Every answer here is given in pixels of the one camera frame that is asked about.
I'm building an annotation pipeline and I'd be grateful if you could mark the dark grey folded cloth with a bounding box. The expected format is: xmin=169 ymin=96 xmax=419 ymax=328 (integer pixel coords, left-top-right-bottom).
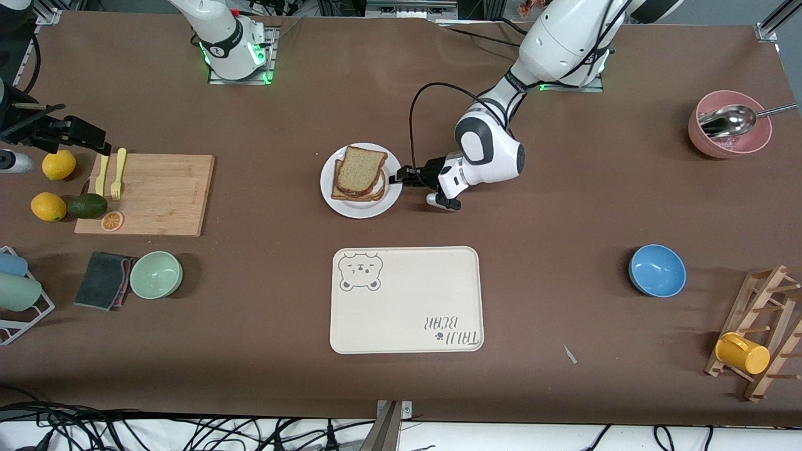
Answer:
xmin=73 ymin=252 xmax=135 ymax=312

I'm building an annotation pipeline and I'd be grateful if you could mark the white wire rack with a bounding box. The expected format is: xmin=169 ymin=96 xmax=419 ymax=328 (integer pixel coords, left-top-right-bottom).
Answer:
xmin=0 ymin=246 xmax=56 ymax=346

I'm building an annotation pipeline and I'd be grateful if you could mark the cream bear print tray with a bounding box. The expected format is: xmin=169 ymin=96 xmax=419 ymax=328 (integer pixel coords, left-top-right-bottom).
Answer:
xmin=330 ymin=246 xmax=484 ymax=355

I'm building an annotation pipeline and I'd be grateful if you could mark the yellow plastic fork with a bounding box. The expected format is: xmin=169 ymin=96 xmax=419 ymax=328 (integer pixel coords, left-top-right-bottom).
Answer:
xmin=110 ymin=148 xmax=128 ymax=201

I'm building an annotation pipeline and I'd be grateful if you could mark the black floor cable tangle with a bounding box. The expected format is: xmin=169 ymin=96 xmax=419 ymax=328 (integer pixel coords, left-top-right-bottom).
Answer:
xmin=0 ymin=401 xmax=377 ymax=451

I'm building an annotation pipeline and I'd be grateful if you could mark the pale green cup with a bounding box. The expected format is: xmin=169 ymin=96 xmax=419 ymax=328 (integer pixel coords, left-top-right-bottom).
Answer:
xmin=0 ymin=273 xmax=43 ymax=313

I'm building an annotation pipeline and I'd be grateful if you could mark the plain brown bread slice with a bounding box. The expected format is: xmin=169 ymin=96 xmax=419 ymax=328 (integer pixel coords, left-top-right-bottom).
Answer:
xmin=336 ymin=145 xmax=388 ymax=196

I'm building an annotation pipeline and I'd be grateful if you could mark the yellow lemon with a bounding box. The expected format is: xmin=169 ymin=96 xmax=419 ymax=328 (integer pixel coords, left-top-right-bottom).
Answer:
xmin=31 ymin=192 xmax=68 ymax=223
xmin=42 ymin=150 xmax=77 ymax=182

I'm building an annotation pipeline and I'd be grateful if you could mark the light green bowl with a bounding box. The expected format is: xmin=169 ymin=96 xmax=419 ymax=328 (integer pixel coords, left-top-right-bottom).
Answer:
xmin=130 ymin=251 xmax=184 ymax=300

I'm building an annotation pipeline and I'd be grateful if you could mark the white round plate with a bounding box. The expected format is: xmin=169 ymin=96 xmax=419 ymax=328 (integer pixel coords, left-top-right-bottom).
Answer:
xmin=320 ymin=143 xmax=402 ymax=219

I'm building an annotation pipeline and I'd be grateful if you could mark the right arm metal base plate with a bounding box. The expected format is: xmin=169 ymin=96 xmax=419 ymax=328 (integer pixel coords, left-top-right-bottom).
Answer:
xmin=208 ymin=25 xmax=276 ymax=85

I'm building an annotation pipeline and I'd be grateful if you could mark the dark green avocado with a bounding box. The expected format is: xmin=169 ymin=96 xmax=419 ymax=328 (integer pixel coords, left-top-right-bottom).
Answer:
xmin=66 ymin=193 xmax=109 ymax=220

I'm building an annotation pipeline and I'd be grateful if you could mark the blue cup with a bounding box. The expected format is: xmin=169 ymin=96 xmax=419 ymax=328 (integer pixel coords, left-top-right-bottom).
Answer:
xmin=0 ymin=252 xmax=29 ymax=277

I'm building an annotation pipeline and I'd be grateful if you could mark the pink bowl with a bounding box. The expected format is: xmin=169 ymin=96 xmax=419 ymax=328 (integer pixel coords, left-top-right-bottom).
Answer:
xmin=688 ymin=90 xmax=773 ymax=159

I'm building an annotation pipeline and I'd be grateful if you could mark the metal table edge bracket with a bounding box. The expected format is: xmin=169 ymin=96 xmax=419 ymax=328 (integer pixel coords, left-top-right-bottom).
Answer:
xmin=374 ymin=400 xmax=414 ymax=451

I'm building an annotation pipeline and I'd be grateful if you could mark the wooden mug rack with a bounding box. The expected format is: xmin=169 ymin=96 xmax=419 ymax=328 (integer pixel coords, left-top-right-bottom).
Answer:
xmin=704 ymin=264 xmax=802 ymax=403

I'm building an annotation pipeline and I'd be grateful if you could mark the yellow plastic knife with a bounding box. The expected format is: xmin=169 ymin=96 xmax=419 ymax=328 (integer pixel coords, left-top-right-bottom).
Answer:
xmin=95 ymin=152 xmax=112 ymax=197

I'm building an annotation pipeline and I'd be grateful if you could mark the wooden cutting board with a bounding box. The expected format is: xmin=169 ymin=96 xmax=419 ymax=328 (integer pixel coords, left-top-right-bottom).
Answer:
xmin=74 ymin=153 xmax=216 ymax=237

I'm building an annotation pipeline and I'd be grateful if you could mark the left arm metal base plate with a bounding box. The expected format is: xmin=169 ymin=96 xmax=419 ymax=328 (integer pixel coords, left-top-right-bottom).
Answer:
xmin=540 ymin=75 xmax=605 ymax=93

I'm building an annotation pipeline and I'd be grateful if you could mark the blue bowl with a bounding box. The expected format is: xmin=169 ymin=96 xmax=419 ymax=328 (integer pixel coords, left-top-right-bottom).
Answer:
xmin=628 ymin=244 xmax=687 ymax=298

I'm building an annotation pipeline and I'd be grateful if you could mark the metal spoon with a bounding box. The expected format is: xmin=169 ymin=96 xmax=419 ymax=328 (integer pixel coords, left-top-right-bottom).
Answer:
xmin=699 ymin=103 xmax=798 ymax=138

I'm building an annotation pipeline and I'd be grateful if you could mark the yellow mug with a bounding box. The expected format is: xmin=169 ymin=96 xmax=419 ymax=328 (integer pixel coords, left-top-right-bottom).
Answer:
xmin=715 ymin=332 xmax=771 ymax=375

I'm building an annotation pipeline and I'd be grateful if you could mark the brown toast slice with egg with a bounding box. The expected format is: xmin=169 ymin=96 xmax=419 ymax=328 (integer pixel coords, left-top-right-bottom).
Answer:
xmin=331 ymin=160 xmax=386 ymax=202

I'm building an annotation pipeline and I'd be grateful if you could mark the black base cable bundle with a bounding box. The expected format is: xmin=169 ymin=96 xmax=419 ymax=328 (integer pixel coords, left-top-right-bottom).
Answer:
xmin=439 ymin=18 xmax=533 ymax=54

